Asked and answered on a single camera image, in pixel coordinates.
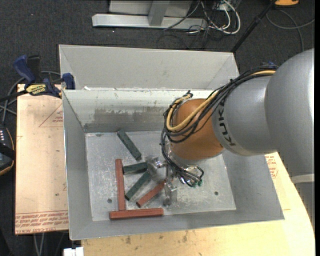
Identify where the grey metal bin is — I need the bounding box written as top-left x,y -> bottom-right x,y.
58,44 -> 285,241

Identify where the dark green flat block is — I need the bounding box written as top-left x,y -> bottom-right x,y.
116,128 -> 143,161
122,161 -> 149,175
124,171 -> 152,202

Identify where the red-brown flat block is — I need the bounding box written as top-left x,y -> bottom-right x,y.
114,158 -> 127,211
108,207 -> 165,221
135,180 -> 167,208

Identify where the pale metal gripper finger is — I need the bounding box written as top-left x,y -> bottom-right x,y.
163,181 -> 179,207
145,155 -> 161,177

